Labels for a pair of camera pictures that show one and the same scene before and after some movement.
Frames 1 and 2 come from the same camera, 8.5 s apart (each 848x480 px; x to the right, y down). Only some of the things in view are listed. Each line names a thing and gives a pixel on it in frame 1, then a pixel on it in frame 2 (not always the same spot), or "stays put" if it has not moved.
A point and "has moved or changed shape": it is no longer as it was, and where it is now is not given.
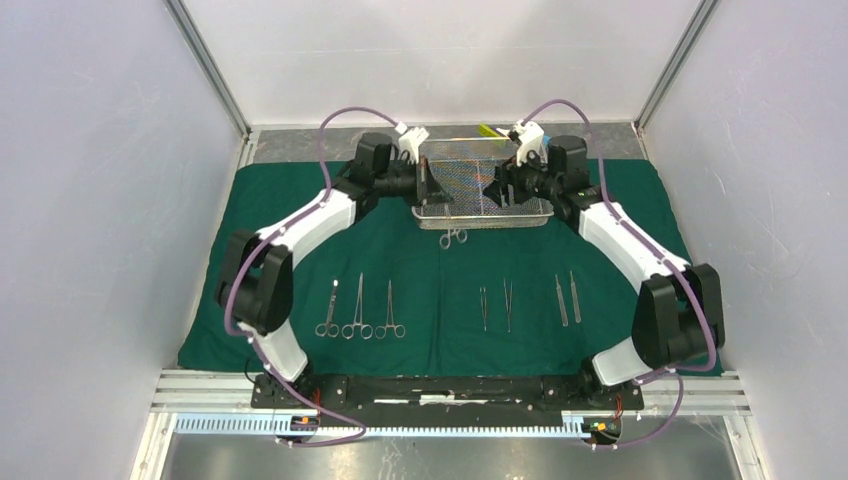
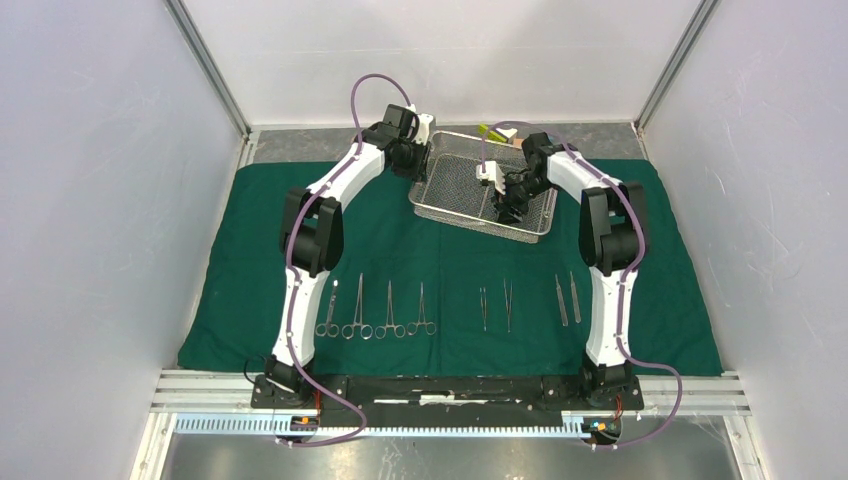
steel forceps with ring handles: (366, 330) stays put
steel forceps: (460, 234) -> (430, 327)
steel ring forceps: (399, 330) stays put
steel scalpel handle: (577, 312) stays put
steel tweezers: (561, 306) stays put
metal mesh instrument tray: (466, 167) has moved or changed shape
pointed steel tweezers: (508, 302) stays put
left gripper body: (421, 182) -> (413, 160)
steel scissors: (332, 330) stays put
